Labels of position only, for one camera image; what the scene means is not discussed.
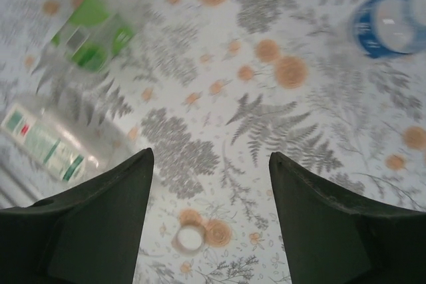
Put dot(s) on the white bottle cap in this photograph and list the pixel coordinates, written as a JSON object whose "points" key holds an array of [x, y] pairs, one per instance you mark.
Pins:
{"points": [[189, 239]]}

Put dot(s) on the square bottle white green label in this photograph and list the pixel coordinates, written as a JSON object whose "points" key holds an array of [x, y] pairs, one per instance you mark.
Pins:
{"points": [[50, 141]]}

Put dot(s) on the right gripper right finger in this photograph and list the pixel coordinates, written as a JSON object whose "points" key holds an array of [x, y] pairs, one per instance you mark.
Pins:
{"points": [[333, 237]]}

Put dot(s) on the clear bottle green label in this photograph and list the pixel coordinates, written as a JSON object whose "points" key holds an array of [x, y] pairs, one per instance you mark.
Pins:
{"points": [[90, 38]]}

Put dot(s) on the clear bottle blue label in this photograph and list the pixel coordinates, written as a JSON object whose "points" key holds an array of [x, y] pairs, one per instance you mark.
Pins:
{"points": [[382, 24]]}

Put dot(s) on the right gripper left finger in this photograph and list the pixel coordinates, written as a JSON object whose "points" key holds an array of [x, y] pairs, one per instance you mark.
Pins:
{"points": [[83, 230]]}

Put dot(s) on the floral patterned tablecloth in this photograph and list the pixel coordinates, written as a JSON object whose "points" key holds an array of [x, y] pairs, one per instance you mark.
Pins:
{"points": [[233, 97]]}

